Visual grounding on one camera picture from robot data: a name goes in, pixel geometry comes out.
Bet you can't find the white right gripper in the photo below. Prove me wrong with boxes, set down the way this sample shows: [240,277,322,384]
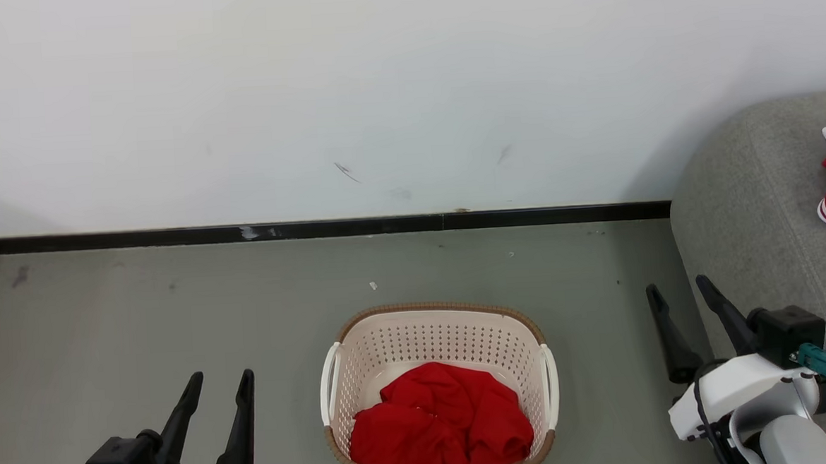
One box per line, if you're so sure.
[645,269,824,448]

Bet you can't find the red cloth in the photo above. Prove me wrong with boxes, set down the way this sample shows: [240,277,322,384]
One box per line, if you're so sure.
[345,357,536,464]

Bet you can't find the grey fabric sofa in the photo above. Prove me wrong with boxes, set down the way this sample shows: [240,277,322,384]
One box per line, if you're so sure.
[664,92,826,464]

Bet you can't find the black baseboard strip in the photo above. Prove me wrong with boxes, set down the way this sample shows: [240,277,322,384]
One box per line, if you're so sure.
[0,200,673,256]

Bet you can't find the cream perforated laundry basket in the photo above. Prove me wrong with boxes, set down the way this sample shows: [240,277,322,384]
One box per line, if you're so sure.
[316,295,562,464]

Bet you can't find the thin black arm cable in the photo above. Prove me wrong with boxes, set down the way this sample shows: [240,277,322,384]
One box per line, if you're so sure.
[691,360,737,464]

